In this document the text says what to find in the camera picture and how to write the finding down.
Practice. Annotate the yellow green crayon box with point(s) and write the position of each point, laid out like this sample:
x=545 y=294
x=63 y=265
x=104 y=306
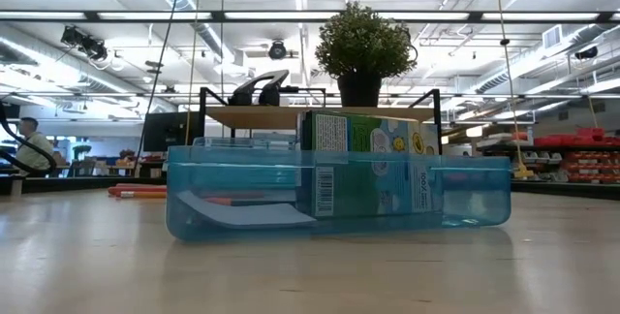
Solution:
x=358 y=135

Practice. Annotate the white paper sheet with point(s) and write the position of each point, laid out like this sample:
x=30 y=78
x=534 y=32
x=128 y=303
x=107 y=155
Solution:
x=242 y=216

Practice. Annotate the orange marker cap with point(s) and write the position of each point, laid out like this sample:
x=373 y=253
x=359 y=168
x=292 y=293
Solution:
x=218 y=201

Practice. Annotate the clear blue plastic pencil case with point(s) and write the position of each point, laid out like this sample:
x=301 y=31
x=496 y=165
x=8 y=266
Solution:
x=465 y=197

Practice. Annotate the orange pencil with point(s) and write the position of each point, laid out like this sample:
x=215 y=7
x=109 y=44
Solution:
x=143 y=195

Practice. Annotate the wooden shelf riser black legs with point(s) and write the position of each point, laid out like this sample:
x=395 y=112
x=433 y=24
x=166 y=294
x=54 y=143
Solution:
x=252 y=116

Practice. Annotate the round black ceiling fixture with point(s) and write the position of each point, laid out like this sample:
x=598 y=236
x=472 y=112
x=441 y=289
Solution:
x=277 y=50

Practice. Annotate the green potted plant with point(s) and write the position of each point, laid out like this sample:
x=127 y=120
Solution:
x=361 y=47

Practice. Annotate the black monitor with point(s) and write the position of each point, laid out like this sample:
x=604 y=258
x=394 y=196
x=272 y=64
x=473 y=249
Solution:
x=167 y=132

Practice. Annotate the black ceiling spotlight cluster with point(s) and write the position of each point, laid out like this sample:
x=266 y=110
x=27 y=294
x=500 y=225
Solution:
x=87 y=45

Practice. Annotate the shelf with red bins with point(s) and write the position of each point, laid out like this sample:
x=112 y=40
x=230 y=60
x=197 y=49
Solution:
x=581 y=140

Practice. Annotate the person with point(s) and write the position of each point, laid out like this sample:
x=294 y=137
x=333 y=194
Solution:
x=34 y=154

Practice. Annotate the black table frame rail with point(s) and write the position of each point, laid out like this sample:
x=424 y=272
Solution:
x=567 y=190
x=87 y=184

